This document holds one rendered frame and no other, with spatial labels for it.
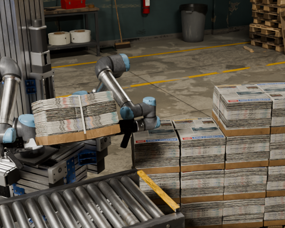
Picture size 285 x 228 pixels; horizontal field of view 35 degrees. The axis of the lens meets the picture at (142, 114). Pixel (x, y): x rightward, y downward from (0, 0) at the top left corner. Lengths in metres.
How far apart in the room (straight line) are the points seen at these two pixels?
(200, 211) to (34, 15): 1.65
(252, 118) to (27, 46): 1.45
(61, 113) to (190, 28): 7.74
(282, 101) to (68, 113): 1.36
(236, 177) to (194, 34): 7.02
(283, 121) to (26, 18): 1.71
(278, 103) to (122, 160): 2.01
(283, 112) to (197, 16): 6.96
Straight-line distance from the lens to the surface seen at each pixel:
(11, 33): 2.85
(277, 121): 3.00
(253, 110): 2.92
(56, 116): 2.28
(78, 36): 8.80
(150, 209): 2.24
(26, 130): 2.73
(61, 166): 2.77
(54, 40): 8.71
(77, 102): 2.31
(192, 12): 9.76
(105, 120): 2.35
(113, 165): 4.43
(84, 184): 2.46
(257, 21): 9.61
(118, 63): 2.80
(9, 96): 2.41
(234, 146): 2.98
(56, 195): 2.39
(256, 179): 3.12
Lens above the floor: 1.98
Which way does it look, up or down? 20 degrees down
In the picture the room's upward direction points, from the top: 1 degrees counter-clockwise
